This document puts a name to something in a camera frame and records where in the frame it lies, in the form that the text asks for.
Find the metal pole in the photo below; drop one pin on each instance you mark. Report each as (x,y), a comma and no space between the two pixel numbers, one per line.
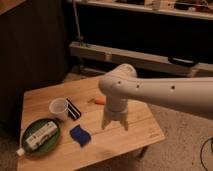
(80,39)

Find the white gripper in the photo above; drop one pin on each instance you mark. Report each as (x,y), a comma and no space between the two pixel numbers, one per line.
(115,116)

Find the green plate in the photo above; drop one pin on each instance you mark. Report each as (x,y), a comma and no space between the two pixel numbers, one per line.
(48,145)

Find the white wall shelf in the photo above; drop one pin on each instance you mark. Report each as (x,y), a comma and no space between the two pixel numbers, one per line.
(153,7)

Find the blue sponge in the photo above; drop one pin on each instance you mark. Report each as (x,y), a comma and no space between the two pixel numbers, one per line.
(80,135)

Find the black striped box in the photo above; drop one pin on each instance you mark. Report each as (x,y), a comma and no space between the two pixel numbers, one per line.
(73,111)

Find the translucent plastic cup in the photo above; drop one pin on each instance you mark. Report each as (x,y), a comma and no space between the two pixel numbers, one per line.
(59,108)

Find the wooden table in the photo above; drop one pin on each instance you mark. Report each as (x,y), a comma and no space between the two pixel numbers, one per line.
(113,141)

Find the long grey case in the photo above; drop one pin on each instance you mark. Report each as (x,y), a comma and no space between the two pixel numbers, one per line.
(138,59)

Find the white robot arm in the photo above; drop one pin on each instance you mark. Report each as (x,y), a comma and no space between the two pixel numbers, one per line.
(190,95)

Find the orange carrot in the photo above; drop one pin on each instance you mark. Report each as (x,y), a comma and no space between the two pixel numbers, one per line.
(97,100)

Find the white toothpaste tube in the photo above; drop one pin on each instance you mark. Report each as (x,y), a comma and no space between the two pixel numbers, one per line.
(39,137)

